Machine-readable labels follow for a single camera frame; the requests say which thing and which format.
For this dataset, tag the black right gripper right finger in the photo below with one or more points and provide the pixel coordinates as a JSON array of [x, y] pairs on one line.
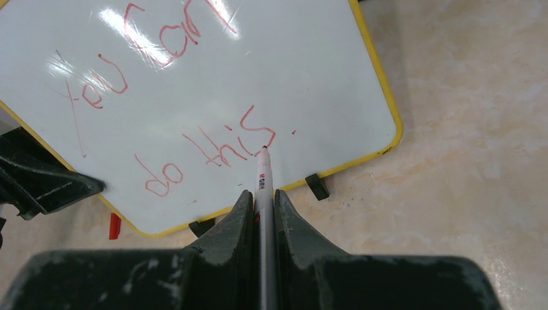
[[314, 273]]

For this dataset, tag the red marker cap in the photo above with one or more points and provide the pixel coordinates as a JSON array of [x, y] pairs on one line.
[[114, 227]]

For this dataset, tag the yellow-framed whiteboard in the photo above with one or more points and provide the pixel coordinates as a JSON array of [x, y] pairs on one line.
[[170, 102]]

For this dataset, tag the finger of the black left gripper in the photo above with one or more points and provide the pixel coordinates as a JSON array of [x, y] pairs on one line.
[[34, 187], [21, 152]]

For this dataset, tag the white red marker pen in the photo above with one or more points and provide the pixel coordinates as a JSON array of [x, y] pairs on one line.
[[264, 203]]

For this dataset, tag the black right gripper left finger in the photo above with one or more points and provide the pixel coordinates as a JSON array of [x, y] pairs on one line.
[[213, 272]]

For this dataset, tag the black whiteboard foot clip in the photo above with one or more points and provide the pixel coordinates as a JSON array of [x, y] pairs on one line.
[[199, 228]]

